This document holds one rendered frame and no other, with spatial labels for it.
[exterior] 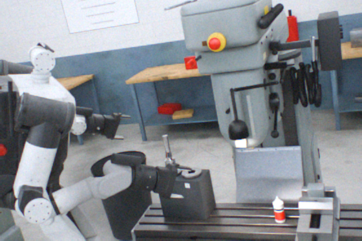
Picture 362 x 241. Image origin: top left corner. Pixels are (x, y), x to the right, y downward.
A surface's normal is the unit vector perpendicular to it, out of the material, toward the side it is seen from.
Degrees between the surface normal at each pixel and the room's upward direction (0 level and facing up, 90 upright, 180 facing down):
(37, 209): 92
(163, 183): 92
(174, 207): 90
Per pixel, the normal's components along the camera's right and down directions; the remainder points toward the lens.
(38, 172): 0.42, 0.21
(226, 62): -0.31, 0.32
